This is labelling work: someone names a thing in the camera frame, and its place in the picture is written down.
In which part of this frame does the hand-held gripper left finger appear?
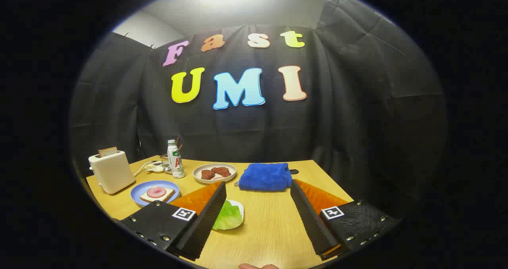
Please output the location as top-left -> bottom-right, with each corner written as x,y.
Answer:
119,181 -> 227,261

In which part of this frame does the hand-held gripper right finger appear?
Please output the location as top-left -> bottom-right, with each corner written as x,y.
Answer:
290,179 -> 401,261

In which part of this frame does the green lettuce leaf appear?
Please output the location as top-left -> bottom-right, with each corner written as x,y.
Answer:
212,200 -> 242,230

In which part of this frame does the small white plate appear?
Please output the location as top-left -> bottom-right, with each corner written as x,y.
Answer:
214,200 -> 244,231

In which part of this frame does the beige plate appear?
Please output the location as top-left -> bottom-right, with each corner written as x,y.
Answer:
193,163 -> 237,184

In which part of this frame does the white bread slice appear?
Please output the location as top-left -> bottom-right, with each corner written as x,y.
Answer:
140,187 -> 175,203

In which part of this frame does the white drink bottle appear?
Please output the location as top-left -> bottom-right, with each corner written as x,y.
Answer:
167,139 -> 186,179

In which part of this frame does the folded blue towel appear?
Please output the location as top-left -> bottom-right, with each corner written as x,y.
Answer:
238,163 -> 293,192

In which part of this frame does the blue plate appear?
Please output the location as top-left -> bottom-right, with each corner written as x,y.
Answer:
130,180 -> 180,207

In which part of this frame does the black backdrop cloth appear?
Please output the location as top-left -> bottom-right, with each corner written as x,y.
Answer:
69,0 -> 449,222

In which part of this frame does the cream toaster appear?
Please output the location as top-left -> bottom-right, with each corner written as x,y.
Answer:
88,150 -> 136,194

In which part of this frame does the white toaster cable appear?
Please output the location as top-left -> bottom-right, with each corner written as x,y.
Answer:
133,161 -> 159,177

